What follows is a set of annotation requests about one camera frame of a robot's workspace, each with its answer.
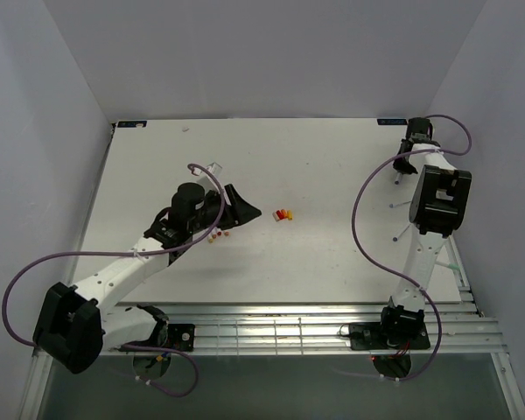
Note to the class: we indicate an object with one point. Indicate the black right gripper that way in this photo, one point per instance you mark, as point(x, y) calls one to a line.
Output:
point(399, 166)

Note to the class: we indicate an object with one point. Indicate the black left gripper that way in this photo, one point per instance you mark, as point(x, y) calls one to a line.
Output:
point(240, 211)

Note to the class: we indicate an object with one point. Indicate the thin purple pen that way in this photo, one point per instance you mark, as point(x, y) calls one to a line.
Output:
point(401, 204)

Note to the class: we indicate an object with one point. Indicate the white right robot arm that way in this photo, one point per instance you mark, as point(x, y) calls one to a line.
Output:
point(437, 209)

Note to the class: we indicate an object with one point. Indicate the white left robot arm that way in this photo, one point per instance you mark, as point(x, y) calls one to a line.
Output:
point(76, 323)

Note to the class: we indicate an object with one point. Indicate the green tipped thin pen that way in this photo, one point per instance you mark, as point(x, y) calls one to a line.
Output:
point(448, 266)

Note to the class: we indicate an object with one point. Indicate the right blue table sticker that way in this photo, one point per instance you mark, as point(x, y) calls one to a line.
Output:
point(391, 121)

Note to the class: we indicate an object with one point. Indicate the blue table sticker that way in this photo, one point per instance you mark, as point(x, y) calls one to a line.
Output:
point(391, 121)
point(131, 124)

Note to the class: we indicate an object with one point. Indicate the left blue table sticker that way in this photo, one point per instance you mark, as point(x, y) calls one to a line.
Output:
point(131, 124)

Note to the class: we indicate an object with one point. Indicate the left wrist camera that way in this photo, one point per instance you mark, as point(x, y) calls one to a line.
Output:
point(214, 168)

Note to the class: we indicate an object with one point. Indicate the aluminium front rail frame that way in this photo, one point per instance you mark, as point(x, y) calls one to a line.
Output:
point(320, 329)

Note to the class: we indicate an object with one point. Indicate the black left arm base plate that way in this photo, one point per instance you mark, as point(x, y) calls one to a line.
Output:
point(177, 336)

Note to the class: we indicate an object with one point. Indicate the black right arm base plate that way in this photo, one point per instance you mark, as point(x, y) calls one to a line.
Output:
point(370, 336)

